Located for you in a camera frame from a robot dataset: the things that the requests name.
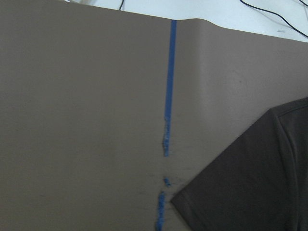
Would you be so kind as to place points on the dark brown t-shirt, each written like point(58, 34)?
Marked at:
point(258, 183)

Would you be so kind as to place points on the brown paper table cover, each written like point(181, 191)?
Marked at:
point(105, 115)

